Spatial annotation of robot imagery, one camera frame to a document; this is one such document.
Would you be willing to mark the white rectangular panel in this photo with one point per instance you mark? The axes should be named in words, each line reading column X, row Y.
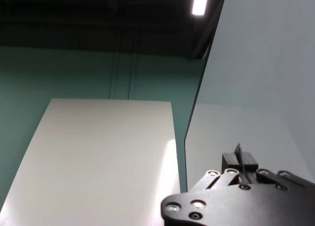
column 98, row 162

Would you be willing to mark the long ceiling light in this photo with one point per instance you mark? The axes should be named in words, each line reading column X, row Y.
column 199, row 3

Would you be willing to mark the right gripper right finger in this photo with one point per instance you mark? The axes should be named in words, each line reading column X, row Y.
column 270, row 176

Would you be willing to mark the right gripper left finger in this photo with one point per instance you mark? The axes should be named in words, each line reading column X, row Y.
column 229, row 162

